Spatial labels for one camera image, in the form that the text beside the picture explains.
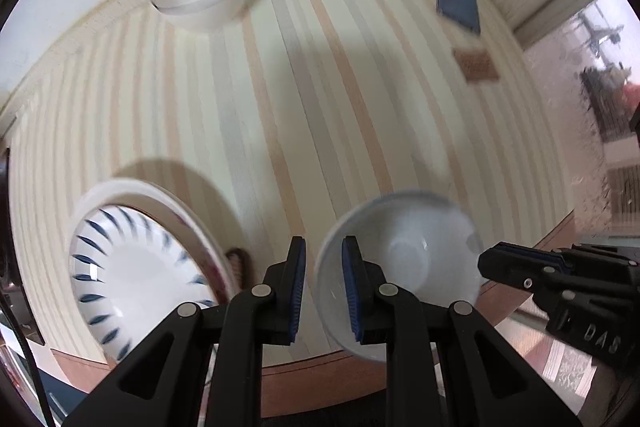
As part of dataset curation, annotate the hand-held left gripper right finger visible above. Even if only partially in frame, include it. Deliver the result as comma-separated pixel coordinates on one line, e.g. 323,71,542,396
341,235,583,427

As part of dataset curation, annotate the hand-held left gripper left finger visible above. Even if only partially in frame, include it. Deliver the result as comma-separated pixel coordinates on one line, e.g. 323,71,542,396
62,236,307,427

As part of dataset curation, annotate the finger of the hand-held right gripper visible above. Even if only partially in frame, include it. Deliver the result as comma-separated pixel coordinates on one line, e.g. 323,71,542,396
477,248,568,294
494,243,576,264

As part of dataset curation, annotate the plain white bowl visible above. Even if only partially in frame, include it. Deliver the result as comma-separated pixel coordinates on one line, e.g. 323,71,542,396
314,189,485,364

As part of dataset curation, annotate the blue striped plate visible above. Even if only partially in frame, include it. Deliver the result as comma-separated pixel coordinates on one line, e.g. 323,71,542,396
69,205,221,363

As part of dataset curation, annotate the pink floral white plate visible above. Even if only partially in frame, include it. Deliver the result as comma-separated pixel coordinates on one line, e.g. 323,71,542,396
67,179,240,308

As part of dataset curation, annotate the person's right forearm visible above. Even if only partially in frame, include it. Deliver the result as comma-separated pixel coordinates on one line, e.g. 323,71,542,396
582,352,640,427

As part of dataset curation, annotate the glass sliding door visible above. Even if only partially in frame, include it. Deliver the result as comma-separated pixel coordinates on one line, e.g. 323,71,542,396
520,0,640,258

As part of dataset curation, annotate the striped cat print cloth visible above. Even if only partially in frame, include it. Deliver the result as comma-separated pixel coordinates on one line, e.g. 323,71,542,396
7,0,583,413

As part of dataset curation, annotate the small brown square card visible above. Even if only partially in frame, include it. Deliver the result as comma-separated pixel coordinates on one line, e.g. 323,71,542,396
452,48,501,84

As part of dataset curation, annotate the blue base cabinet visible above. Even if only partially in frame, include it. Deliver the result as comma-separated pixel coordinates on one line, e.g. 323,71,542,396
37,369,93,418

